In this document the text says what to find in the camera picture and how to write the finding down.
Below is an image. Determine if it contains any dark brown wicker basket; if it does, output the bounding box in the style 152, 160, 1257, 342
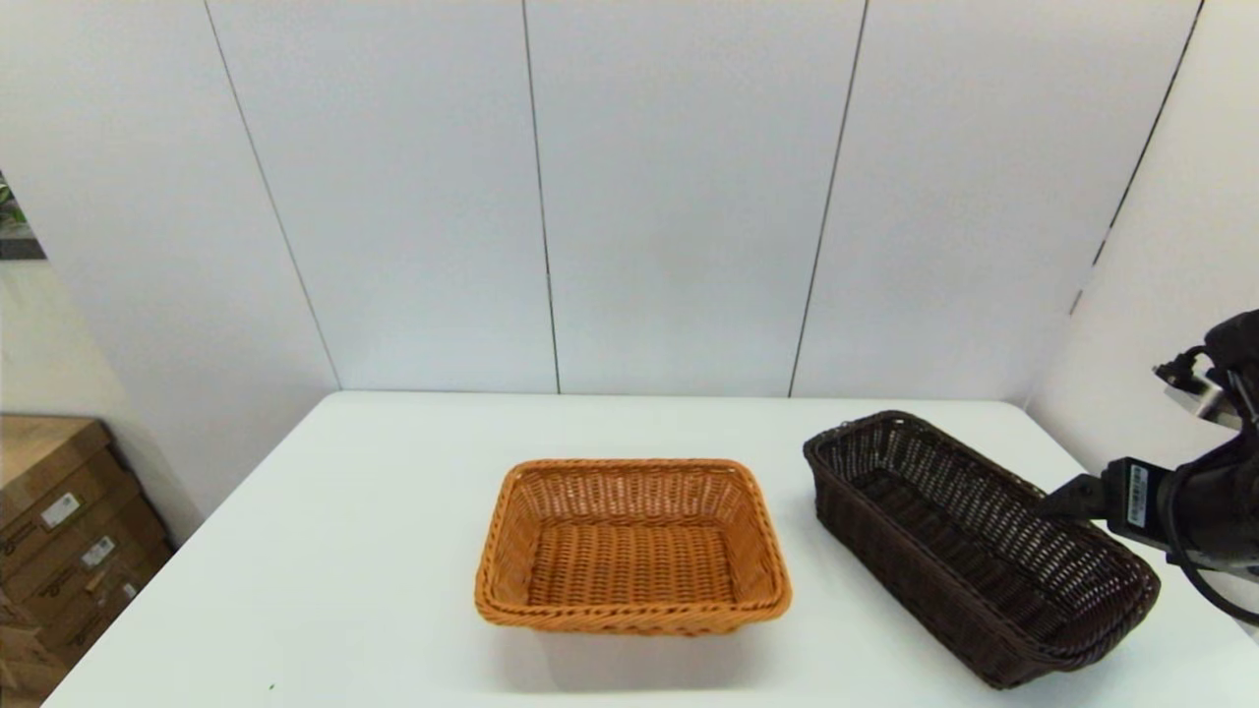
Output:
803, 410, 1163, 690

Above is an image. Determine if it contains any orange wicker basket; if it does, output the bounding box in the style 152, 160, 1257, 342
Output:
474, 458, 794, 638

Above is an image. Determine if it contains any cardboard box with white label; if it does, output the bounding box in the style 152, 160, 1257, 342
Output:
0, 414, 139, 552
30, 551, 180, 675
0, 492, 163, 606

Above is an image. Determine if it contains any flattened brown cardboard pile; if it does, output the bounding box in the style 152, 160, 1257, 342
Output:
0, 600, 75, 707

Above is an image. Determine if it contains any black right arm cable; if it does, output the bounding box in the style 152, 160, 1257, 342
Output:
1164, 344, 1259, 626

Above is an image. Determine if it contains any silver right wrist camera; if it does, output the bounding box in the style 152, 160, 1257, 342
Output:
1155, 362, 1243, 432

